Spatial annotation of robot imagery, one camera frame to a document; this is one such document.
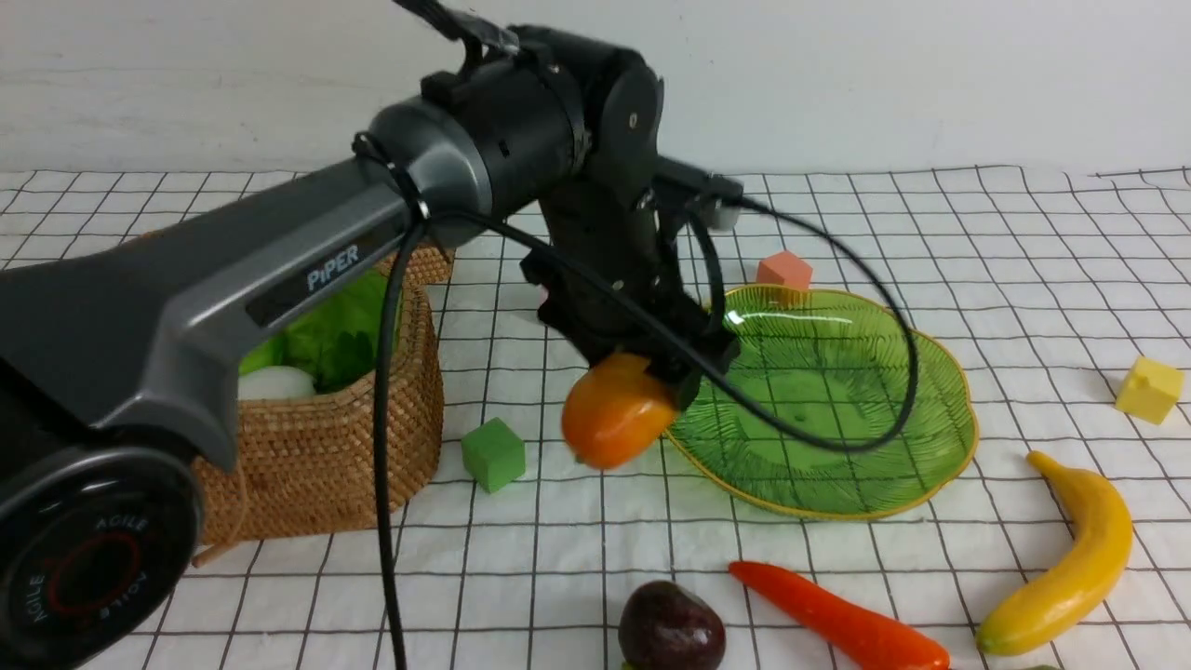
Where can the white checkered tablecloth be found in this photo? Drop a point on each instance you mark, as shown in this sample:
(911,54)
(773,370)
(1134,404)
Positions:
(1045,287)

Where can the woven rattan basket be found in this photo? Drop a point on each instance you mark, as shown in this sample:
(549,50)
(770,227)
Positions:
(305,466)

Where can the yellow foam cube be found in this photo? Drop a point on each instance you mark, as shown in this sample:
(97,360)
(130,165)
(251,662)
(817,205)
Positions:
(1150,390)

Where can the orange foam cube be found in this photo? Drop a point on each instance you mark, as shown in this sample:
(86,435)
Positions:
(784,269)

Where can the orange carrot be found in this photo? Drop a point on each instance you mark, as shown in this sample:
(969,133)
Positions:
(870,639)

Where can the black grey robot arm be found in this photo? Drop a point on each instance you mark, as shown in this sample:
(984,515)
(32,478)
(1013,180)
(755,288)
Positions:
(119,367)

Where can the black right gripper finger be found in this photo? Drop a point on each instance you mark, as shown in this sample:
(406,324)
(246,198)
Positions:
(685,388)

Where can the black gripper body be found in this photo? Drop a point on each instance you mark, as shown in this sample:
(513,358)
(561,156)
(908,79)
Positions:
(632,247)

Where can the green glass leaf plate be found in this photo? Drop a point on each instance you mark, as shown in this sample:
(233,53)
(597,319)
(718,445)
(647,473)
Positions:
(833,364)

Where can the orange mango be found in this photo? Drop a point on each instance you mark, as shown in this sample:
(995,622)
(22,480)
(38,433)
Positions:
(615,412)

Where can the green foam cube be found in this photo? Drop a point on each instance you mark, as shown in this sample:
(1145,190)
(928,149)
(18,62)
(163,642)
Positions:
(494,455)

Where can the white radish with leaves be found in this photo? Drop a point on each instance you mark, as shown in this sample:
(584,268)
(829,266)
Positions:
(315,356)

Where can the yellow banana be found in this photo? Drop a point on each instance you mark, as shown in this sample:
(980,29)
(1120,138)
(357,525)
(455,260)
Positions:
(1083,578)

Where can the dark purple mangosteen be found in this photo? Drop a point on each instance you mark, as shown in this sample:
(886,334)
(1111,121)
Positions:
(665,626)

